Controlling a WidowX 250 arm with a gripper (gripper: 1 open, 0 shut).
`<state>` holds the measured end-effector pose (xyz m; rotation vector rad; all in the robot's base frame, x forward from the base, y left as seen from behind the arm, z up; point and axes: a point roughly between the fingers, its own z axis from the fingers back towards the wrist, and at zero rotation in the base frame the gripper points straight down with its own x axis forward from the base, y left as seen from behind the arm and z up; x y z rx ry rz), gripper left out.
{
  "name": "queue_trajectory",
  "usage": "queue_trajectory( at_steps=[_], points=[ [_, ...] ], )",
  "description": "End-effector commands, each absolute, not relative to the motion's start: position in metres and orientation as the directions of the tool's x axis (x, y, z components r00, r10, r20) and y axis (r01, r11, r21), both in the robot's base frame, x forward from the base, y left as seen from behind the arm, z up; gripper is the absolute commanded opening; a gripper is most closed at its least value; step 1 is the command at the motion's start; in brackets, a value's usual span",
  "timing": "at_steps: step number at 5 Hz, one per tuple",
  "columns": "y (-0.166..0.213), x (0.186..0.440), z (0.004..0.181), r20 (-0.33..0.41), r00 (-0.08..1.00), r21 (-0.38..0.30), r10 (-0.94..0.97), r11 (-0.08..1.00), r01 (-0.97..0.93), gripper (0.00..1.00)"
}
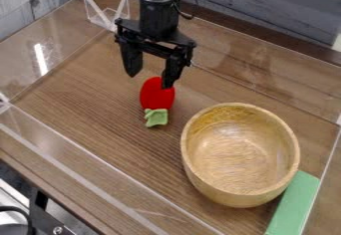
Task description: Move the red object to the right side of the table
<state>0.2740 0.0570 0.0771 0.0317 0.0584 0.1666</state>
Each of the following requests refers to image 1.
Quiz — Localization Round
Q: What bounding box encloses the red plush strawberry toy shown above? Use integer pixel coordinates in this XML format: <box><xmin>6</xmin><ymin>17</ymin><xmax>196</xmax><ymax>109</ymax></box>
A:
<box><xmin>140</xmin><ymin>77</ymin><xmax>175</xmax><ymax>127</ymax></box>

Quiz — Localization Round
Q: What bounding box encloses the black table leg bracket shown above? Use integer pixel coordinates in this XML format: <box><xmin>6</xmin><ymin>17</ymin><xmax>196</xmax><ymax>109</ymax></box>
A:
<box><xmin>29</xmin><ymin>188</ymin><xmax>76</xmax><ymax>235</ymax></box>

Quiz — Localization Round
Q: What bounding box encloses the clear acrylic enclosure wall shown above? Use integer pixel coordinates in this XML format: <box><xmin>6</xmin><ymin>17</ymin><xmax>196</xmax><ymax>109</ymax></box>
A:
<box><xmin>0</xmin><ymin>0</ymin><xmax>341</xmax><ymax>235</ymax></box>

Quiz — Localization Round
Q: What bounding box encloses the clear acrylic corner bracket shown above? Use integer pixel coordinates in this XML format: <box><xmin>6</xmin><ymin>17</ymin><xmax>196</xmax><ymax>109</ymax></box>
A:
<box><xmin>84</xmin><ymin>0</ymin><xmax>131</xmax><ymax>32</ymax></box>

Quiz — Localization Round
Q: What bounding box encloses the wooden bowl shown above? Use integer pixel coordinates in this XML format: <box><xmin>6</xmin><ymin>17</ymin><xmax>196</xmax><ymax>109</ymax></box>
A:
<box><xmin>179</xmin><ymin>103</ymin><xmax>301</xmax><ymax>208</ymax></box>

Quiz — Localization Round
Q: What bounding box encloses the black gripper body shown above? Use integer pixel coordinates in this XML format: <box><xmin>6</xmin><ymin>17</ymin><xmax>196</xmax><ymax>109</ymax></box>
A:
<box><xmin>115</xmin><ymin>0</ymin><xmax>195</xmax><ymax>59</ymax></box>

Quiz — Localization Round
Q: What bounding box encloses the black cable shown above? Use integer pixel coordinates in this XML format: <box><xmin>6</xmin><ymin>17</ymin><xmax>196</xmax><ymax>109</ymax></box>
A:
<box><xmin>174</xmin><ymin>0</ymin><xmax>196</xmax><ymax>21</ymax></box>

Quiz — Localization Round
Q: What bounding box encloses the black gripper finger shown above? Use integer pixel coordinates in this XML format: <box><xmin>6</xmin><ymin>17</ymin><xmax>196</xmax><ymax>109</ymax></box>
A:
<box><xmin>160</xmin><ymin>51</ymin><xmax>191</xmax><ymax>89</ymax></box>
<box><xmin>120</xmin><ymin>42</ymin><xmax>143</xmax><ymax>78</ymax></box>

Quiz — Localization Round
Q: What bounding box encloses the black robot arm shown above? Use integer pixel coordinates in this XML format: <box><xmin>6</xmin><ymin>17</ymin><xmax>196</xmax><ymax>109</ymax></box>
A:
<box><xmin>115</xmin><ymin>0</ymin><xmax>196</xmax><ymax>89</ymax></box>

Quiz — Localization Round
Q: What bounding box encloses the green foam block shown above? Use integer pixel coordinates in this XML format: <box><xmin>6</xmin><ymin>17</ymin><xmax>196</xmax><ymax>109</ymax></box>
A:
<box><xmin>263</xmin><ymin>171</ymin><xmax>319</xmax><ymax>235</ymax></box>

